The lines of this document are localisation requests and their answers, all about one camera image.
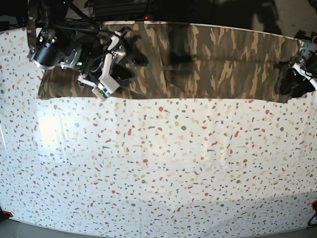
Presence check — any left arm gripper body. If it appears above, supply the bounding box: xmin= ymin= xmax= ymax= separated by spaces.
xmin=292 ymin=39 xmax=317 ymax=91

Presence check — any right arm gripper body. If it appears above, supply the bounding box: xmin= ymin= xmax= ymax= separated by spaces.
xmin=77 ymin=31 xmax=127 ymax=96

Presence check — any camouflage T-shirt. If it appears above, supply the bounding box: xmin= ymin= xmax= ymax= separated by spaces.
xmin=37 ymin=23 xmax=302 ymax=105

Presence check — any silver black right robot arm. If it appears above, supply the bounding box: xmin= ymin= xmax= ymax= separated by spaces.
xmin=27 ymin=0 xmax=148 ymax=101

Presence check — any black power strip red light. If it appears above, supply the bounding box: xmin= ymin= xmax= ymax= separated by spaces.
xmin=99 ymin=14 xmax=159 ymax=22

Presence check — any red clamp right corner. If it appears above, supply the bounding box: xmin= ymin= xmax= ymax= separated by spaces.
xmin=311 ymin=200 xmax=317 ymax=212

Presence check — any red clamp corner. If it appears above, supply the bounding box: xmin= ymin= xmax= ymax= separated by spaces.
xmin=0 ymin=211 xmax=13 ymax=222
xmin=311 ymin=200 xmax=317 ymax=212

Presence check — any red clamp left corner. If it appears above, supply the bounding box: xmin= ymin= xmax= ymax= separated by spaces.
xmin=0 ymin=211 xmax=13 ymax=222

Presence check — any green wrist camera board right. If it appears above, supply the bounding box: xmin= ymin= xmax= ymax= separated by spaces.
xmin=92 ymin=83 xmax=109 ymax=102

